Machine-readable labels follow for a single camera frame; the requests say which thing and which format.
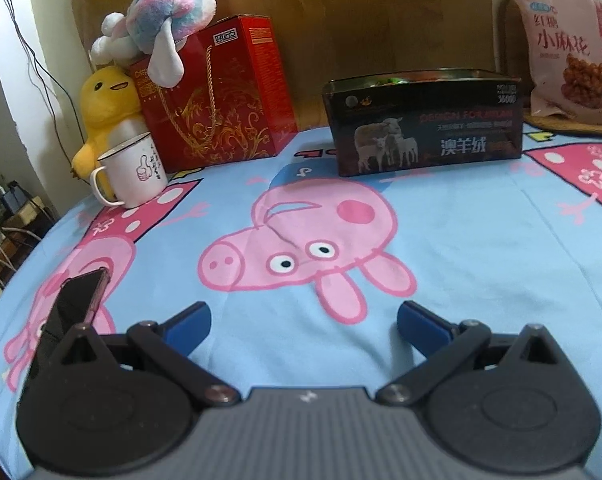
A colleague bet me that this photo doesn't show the black sheep-print tin box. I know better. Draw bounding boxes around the black sheep-print tin box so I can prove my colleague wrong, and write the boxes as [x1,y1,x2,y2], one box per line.
[322,68,523,177]

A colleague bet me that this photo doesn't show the smartphone with pink case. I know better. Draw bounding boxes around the smartphone with pink case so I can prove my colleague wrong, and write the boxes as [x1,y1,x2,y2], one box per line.
[27,266,112,396]

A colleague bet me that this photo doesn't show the Peppa Pig blue tablecloth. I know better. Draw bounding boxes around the Peppa Pig blue tablecloth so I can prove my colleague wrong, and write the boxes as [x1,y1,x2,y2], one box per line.
[0,129,602,479]

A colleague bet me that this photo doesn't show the white enamel mug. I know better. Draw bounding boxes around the white enamel mug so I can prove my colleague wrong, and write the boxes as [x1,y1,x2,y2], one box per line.
[89,132,167,209]

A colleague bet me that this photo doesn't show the red gift box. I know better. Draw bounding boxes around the red gift box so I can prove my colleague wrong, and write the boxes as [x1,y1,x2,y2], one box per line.
[130,15,298,172]

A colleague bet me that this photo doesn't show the yellow duck plush toy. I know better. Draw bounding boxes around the yellow duck plush toy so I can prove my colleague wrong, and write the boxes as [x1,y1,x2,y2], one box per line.
[72,65,148,180]

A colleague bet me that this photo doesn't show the pink fried-twist snack bag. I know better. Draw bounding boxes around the pink fried-twist snack bag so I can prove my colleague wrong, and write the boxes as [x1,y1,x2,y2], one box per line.
[514,0,602,125]

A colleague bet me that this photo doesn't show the pastel unicorn plush toy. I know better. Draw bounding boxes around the pastel unicorn plush toy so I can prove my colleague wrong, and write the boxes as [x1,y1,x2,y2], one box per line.
[89,0,216,89]

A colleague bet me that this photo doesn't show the black wall cable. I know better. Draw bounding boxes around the black wall cable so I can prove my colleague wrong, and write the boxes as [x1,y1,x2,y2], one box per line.
[0,0,90,172]

